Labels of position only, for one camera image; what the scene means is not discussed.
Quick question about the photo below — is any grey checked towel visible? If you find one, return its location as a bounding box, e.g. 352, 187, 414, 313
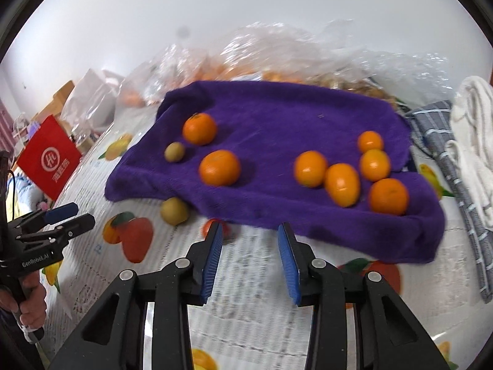
404, 100, 493, 304

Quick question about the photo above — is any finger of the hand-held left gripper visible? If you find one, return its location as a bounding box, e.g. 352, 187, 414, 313
19, 213, 96, 246
12, 202, 80, 232

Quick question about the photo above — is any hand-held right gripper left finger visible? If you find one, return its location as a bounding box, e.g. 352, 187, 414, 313
48, 221, 225, 370

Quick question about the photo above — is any white plastic bag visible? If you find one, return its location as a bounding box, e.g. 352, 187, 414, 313
62, 68, 124, 132

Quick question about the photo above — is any clear plastic bag of longans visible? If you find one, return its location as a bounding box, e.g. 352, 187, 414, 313
223, 19, 461, 105

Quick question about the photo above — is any purple towel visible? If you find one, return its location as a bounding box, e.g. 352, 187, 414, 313
105, 80, 446, 265

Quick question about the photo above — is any white striped towel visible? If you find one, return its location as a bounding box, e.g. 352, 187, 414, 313
445, 76, 493, 220

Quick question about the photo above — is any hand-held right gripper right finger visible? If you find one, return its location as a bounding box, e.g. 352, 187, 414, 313
278, 222, 451, 370

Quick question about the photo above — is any clear plastic bag of oranges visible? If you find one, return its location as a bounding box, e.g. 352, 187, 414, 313
117, 42, 270, 108

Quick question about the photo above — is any large orange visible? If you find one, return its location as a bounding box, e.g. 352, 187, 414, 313
199, 150, 242, 186

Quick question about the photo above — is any red paper bag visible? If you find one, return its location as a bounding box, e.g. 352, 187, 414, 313
17, 116, 83, 201

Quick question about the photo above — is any small orange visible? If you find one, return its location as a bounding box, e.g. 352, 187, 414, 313
360, 149, 392, 183
203, 218, 232, 242
357, 130, 385, 154
182, 113, 218, 146
368, 178, 409, 216
324, 163, 361, 208
294, 150, 329, 188

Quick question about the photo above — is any yellow-green longan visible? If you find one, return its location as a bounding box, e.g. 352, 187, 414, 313
164, 141, 186, 163
161, 196, 189, 226

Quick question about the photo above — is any fruit printed tablecloth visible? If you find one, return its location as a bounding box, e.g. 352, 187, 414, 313
36, 116, 493, 370

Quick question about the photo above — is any wooden chair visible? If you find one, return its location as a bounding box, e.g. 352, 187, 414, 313
33, 80, 75, 124

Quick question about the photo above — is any person's left hand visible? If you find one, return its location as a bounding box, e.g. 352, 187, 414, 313
0, 273, 47, 334

